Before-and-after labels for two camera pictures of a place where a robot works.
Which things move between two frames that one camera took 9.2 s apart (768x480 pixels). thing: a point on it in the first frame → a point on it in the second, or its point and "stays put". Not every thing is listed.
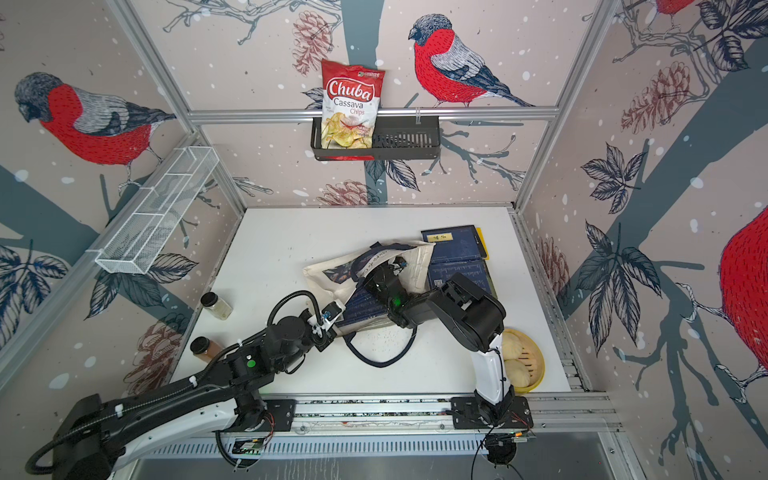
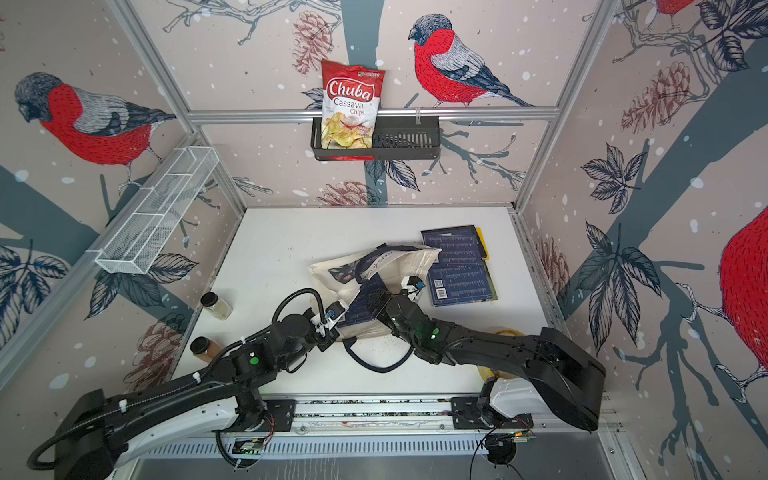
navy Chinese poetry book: [362, 305] stays put
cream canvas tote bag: [337, 277] stays put
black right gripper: [372, 275] → [384, 303]
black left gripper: [327, 340] stays put
